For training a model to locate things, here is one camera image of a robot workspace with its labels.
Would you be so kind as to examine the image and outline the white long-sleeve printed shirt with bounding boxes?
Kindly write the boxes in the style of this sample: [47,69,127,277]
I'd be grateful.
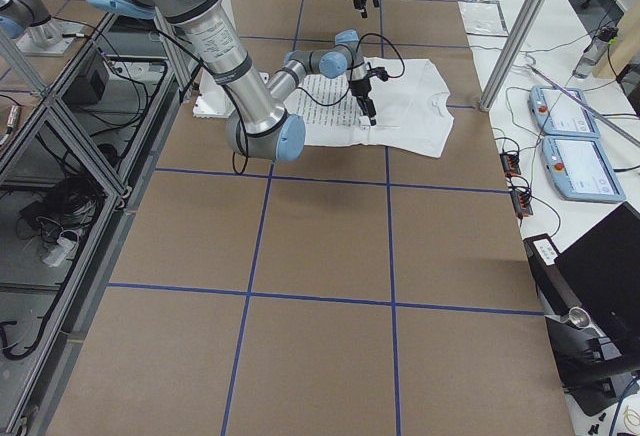
[285,57,454,158]

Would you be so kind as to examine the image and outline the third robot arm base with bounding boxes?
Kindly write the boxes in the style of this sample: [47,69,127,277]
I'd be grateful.
[1,0,84,56]

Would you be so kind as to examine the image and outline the clear plastic bag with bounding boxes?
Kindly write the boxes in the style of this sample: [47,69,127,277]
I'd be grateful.
[458,0,509,37]

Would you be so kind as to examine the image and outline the orange terminal board upper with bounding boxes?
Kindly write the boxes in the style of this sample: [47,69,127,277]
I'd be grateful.
[500,152,521,177]

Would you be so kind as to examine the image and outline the orange terminal board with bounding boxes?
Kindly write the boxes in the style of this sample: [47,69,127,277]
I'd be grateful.
[510,189,533,220]
[500,152,521,177]

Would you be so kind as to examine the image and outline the orange terminal board lower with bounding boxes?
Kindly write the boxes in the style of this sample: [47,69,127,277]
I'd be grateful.
[510,189,533,220]

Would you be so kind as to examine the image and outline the upper blue teach pendant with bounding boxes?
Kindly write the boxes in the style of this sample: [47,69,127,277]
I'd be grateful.
[528,85,600,139]

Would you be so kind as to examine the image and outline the blue teach pendant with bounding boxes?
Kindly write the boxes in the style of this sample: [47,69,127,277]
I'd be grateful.
[528,85,600,139]
[542,136,626,203]

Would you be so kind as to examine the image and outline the lower blue teach pendant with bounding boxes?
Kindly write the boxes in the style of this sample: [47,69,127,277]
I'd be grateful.
[542,136,626,203]

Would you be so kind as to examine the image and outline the clear water bottle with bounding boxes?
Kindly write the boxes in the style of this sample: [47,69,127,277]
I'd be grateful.
[572,25,619,79]

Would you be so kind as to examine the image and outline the black power brick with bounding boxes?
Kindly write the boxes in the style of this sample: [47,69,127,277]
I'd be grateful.
[62,52,109,105]

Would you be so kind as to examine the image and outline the black laptop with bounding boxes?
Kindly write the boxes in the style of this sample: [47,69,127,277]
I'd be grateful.
[555,202,639,339]

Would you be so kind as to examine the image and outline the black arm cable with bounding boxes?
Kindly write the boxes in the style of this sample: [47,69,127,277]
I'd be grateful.
[230,30,407,176]

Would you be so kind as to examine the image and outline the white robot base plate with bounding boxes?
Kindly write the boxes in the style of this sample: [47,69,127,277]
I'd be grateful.
[193,71,234,119]

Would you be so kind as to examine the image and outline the aluminium frame post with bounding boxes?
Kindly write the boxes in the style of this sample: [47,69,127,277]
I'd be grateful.
[479,0,545,112]

